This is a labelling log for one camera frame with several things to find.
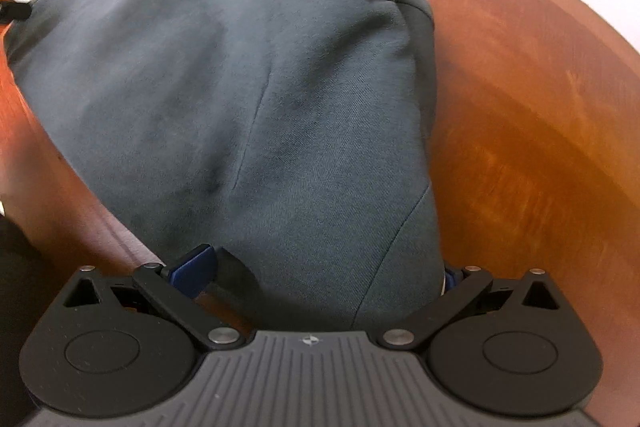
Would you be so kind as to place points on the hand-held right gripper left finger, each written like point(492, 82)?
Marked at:
point(192, 269)

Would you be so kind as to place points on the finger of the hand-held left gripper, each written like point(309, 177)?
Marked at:
point(15, 12)

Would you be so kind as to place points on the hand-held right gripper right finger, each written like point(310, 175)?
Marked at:
point(452, 307)

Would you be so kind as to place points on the dark grey jacket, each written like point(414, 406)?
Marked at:
point(240, 97)

